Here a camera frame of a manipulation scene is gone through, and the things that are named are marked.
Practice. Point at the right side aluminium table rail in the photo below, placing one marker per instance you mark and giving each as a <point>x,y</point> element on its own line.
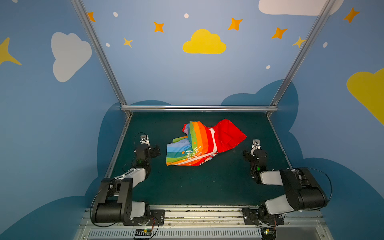
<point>282,121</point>

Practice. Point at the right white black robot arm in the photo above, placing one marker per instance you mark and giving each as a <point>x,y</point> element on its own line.
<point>302,192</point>

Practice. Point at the left side aluminium table rail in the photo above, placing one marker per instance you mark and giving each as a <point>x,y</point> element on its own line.
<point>118,147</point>

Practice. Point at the rainbow striped kids jacket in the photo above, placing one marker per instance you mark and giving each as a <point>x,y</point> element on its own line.
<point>201,144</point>

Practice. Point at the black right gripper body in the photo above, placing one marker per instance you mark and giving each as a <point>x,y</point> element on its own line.
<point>249,154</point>

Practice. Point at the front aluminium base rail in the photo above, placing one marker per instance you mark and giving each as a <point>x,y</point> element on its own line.
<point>199,222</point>

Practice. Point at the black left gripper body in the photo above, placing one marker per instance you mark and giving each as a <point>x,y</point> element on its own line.
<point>151,151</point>

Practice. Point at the left aluminium frame post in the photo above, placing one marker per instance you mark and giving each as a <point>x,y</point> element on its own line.
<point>87,24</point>

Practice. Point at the black round connector green led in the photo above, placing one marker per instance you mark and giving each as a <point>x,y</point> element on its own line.
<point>268,234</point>

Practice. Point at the back horizontal aluminium rail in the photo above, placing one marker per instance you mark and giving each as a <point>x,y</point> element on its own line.
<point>245,109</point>

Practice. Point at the aluminium table rail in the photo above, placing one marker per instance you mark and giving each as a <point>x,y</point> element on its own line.
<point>118,147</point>
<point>282,121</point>

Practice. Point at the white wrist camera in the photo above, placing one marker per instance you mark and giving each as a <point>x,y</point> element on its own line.
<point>144,139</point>
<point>256,145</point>

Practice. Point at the right aluminium frame post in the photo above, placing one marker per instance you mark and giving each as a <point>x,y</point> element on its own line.
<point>304,50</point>

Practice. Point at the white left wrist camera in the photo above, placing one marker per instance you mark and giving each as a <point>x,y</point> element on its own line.
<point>144,139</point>

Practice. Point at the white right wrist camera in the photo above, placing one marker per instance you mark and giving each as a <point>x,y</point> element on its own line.
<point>256,145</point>

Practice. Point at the small green circuit board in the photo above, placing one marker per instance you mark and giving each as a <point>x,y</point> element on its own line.
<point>143,233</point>

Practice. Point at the aluminium frame post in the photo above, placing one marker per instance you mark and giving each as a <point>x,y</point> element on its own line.
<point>304,50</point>
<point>87,24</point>

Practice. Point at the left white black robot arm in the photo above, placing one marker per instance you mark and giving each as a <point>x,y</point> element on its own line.
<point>114,204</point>

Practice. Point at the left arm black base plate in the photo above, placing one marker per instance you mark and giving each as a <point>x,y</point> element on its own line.
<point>153,218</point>

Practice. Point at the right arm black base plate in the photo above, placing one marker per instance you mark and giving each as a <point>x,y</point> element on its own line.
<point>261,217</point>

